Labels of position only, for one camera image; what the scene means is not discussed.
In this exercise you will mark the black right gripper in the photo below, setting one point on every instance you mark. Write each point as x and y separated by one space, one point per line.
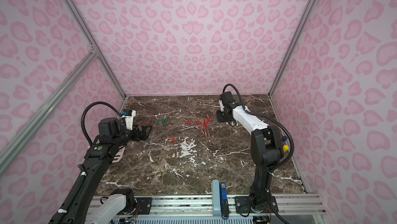
219 118

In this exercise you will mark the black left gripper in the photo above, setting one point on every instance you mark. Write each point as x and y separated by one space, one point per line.
144 134

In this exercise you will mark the red pen cluster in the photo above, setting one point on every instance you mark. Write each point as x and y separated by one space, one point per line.
205 127
210 123
201 128

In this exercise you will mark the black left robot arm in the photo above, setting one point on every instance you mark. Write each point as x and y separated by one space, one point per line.
114 134

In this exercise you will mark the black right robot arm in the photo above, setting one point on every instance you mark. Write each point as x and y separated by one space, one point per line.
271 147

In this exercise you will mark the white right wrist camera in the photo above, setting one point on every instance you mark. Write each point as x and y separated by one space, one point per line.
221 105

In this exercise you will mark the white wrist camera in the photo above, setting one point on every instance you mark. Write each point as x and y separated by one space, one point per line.
221 105
128 115

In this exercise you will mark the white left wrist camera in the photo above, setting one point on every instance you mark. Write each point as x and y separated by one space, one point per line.
128 115

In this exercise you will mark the yellow marker by wall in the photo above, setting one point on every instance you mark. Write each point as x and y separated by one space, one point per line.
285 148

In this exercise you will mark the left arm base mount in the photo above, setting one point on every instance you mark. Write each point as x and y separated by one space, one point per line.
128 204

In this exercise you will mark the light blue rail bracket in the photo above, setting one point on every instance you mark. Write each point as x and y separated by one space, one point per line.
216 199

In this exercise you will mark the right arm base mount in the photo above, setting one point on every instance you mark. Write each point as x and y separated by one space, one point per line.
248 205

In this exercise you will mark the aluminium frame diagonal bar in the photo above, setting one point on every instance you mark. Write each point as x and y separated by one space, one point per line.
21 139

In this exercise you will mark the blue device on rail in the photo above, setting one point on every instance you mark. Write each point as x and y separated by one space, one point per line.
225 212

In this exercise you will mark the aluminium front rail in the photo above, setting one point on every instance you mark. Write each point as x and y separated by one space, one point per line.
198 209

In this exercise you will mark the right corner frame post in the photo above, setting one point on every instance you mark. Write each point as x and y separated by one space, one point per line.
299 29

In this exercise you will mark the corner frame post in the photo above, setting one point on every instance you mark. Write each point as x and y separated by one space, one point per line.
83 26
299 29

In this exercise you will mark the left corner frame post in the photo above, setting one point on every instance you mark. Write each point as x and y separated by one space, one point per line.
83 26

